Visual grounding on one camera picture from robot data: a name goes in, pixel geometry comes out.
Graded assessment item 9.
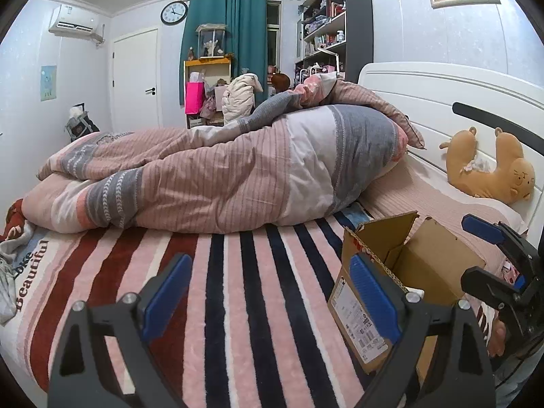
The cardboard box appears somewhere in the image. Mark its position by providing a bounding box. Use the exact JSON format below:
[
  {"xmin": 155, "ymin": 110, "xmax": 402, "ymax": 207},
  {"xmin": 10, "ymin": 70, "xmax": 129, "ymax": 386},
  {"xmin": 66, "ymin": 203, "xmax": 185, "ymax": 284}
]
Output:
[{"xmin": 327, "ymin": 210, "xmax": 487, "ymax": 385}]

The brown plush toy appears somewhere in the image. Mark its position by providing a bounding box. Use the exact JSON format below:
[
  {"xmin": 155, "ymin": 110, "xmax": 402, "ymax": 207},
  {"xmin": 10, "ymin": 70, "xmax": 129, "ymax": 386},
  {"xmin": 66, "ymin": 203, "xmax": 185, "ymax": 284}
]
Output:
[{"xmin": 439, "ymin": 126, "xmax": 536, "ymax": 205}]

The blue wall poster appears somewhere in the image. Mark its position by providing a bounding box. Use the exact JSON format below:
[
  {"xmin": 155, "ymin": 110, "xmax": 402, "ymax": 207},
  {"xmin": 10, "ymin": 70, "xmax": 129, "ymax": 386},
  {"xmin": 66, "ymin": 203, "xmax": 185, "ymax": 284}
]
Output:
[{"xmin": 40, "ymin": 65, "xmax": 57, "ymax": 102}]

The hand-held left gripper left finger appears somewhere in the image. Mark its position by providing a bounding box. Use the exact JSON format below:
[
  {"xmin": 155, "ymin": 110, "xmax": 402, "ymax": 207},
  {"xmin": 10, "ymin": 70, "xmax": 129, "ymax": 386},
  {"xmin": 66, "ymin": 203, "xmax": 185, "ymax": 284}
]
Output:
[{"xmin": 47, "ymin": 253, "xmax": 194, "ymax": 408}]

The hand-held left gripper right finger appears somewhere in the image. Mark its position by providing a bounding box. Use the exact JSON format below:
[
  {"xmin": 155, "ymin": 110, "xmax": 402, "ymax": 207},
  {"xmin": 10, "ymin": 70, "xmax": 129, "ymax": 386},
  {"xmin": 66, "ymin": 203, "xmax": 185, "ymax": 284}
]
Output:
[{"xmin": 348, "ymin": 253, "xmax": 498, "ymax": 408}]

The teal curtain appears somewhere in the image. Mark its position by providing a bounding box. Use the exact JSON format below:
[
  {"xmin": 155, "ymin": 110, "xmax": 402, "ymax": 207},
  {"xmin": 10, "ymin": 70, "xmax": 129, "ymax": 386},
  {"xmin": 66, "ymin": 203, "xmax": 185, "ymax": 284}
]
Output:
[{"xmin": 178, "ymin": 0, "xmax": 269, "ymax": 111}]

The pink quilted sheet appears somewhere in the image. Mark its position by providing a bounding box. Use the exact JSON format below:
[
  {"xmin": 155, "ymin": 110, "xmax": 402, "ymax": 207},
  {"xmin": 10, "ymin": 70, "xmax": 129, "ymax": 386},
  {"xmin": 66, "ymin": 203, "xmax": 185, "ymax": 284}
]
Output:
[{"xmin": 361, "ymin": 166, "xmax": 528, "ymax": 264}]

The white padded jacket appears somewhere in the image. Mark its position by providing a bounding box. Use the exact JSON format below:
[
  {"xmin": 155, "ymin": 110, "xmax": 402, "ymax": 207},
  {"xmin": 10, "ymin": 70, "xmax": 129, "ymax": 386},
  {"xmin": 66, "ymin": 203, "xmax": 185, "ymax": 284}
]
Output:
[{"xmin": 222, "ymin": 73, "xmax": 264, "ymax": 124}]

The pink bag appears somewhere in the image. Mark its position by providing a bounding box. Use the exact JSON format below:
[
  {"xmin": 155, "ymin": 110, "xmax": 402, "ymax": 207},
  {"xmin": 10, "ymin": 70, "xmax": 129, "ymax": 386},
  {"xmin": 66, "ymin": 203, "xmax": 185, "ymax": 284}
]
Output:
[{"xmin": 185, "ymin": 82, "xmax": 205, "ymax": 115}]

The white door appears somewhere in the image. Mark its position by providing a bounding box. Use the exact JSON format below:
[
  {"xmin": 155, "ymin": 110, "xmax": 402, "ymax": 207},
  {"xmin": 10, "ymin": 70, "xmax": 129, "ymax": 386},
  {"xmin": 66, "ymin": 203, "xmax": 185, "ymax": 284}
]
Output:
[{"xmin": 111, "ymin": 28, "xmax": 161, "ymax": 132}]

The striped blanket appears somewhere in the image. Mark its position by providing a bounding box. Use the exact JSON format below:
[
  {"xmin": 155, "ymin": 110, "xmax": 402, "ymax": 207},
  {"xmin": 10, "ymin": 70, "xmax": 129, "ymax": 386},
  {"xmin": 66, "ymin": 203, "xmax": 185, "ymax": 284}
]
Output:
[{"xmin": 0, "ymin": 212, "xmax": 426, "ymax": 408}]

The yellow shelf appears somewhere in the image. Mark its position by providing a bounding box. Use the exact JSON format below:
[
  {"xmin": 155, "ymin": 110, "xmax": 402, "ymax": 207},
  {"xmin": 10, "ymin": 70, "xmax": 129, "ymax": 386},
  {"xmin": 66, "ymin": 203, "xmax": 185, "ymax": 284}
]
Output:
[{"xmin": 184, "ymin": 56, "xmax": 234, "ymax": 128}]

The white headboard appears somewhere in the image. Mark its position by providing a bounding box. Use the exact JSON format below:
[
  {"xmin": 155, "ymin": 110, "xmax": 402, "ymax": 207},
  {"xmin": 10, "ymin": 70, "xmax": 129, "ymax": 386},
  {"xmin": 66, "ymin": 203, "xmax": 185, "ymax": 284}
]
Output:
[{"xmin": 357, "ymin": 62, "xmax": 544, "ymax": 230}]

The dark bookshelf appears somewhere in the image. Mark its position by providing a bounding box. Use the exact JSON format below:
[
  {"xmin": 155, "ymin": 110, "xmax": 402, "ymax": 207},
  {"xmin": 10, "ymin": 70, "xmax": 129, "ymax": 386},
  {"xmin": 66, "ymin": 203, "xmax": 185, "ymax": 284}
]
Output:
[{"xmin": 294, "ymin": 0, "xmax": 375, "ymax": 81}]

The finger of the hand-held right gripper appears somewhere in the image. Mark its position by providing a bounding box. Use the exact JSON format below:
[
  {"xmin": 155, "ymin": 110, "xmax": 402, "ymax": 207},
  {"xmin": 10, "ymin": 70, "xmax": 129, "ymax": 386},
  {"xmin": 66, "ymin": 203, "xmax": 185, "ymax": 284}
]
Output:
[
  {"xmin": 462, "ymin": 215, "xmax": 530, "ymax": 249},
  {"xmin": 460, "ymin": 266, "xmax": 525, "ymax": 310}
]

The grey cloth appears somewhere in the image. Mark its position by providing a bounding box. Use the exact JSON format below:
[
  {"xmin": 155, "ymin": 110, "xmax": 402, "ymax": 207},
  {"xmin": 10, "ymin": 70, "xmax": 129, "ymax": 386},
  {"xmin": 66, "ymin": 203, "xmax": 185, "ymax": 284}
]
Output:
[{"xmin": 0, "ymin": 255, "xmax": 22, "ymax": 324}]

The pink striped pillow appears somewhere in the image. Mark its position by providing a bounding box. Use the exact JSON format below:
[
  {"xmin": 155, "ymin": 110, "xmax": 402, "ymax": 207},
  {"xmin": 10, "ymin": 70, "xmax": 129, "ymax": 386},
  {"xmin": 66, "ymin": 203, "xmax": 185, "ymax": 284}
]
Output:
[{"xmin": 293, "ymin": 72, "xmax": 426, "ymax": 150}]

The glass display case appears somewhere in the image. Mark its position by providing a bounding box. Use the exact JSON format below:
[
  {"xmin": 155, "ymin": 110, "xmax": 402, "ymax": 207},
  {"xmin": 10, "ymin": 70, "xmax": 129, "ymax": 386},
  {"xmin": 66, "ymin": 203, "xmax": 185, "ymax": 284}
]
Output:
[{"xmin": 195, "ymin": 24, "xmax": 227, "ymax": 58}]

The white air conditioner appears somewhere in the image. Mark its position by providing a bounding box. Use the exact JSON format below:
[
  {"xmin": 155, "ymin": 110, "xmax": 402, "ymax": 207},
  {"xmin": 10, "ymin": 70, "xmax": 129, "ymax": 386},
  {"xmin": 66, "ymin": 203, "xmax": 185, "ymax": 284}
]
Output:
[{"xmin": 48, "ymin": 4, "xmax": 105, "ymax": 45}]

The window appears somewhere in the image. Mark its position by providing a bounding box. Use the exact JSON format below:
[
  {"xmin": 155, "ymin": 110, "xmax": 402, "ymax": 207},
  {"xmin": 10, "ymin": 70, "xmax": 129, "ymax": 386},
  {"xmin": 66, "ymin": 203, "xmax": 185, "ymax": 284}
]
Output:
[{"xmin": 267, "ymin": 2, "xmax": 282, "ymax": 69}]

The brown printed cloth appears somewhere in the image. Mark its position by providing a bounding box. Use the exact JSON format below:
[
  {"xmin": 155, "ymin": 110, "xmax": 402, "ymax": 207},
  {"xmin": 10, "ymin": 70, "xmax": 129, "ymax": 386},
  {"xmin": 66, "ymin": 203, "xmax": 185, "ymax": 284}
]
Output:
[{"xmin": 0, "ymin": 198, "xmax": 37, "ymax": 243}]

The person's right hand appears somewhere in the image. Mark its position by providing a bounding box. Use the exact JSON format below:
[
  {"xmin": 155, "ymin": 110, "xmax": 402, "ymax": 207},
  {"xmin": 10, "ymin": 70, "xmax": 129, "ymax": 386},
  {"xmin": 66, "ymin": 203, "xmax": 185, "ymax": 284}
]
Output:
[{"xmin": 487, "ymin": 309, "xmax": 508, "ymax": 358}]

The white pillow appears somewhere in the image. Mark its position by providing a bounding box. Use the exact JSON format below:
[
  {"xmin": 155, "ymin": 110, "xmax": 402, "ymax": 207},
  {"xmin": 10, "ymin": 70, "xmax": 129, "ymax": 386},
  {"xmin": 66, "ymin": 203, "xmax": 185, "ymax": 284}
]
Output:
[{"xmin": 442, "ymin": 183, "xmax": 528, "ymax": 232}]

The black wall clock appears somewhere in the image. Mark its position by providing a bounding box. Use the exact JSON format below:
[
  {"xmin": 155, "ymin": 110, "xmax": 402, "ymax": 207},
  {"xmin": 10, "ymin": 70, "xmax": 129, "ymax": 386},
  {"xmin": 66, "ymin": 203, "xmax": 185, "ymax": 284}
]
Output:
[{"xmin": 160, "ymin": 1, "xmax": 188, "ymax": 25}]

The pink grey striped duvet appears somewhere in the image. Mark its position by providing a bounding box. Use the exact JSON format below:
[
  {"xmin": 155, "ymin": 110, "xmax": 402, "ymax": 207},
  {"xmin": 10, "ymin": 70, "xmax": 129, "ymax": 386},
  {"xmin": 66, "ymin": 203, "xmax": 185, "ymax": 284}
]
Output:
[{"xmin": 21, "ymin": 104, "xmax": 406, "ymax": 234}]

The grey folding chair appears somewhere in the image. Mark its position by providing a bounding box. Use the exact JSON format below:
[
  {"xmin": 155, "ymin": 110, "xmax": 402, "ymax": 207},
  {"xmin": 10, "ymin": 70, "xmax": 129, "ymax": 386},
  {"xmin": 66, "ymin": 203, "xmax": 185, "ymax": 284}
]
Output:
[{"xmin": 64, "ymin": 104, "xmax": 100, "ymax": 143}]

